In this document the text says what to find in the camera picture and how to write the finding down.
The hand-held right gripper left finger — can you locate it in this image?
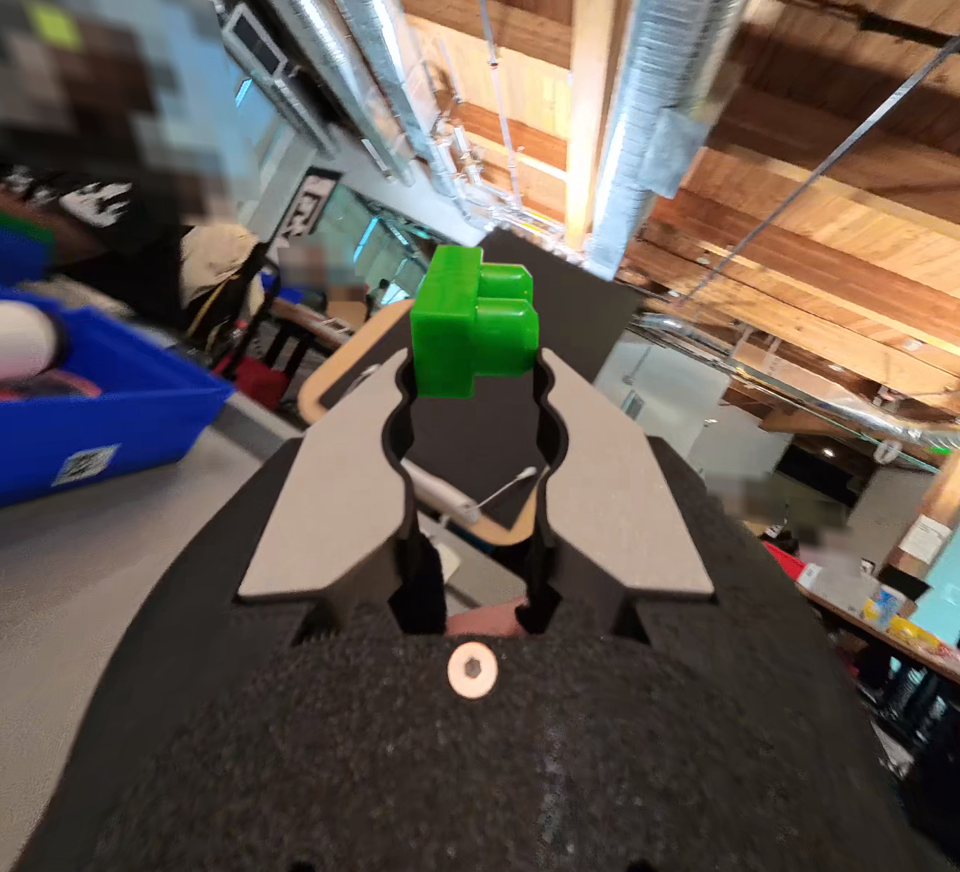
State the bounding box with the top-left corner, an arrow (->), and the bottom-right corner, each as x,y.
238,349 -> 419,599

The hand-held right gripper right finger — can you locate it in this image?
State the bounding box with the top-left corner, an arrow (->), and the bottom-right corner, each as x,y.
528,347 -> 716,635

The green toy block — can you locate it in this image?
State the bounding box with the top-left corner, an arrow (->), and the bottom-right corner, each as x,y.
409,245 -> 541,401

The red bag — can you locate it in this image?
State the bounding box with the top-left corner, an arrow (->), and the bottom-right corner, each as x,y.
217,353 -> 292,414

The wood edged black board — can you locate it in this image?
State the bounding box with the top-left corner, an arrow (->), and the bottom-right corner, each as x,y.
297,227 -> 648,552

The blue bin with marker label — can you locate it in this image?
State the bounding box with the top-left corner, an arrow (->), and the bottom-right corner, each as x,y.
0,286 -> 236,511

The beige jacket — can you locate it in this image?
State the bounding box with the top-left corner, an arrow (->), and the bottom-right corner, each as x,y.
180,222 -> 270,337

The white cylinder roll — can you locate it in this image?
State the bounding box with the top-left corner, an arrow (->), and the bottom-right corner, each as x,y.
0,301 -> 70,383

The grey ceiling conduit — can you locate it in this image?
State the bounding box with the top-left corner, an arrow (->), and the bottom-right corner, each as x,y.
671,34 -> 960,307

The white air vent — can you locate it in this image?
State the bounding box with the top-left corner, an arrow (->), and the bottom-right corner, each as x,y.
219,1 -> 295,84

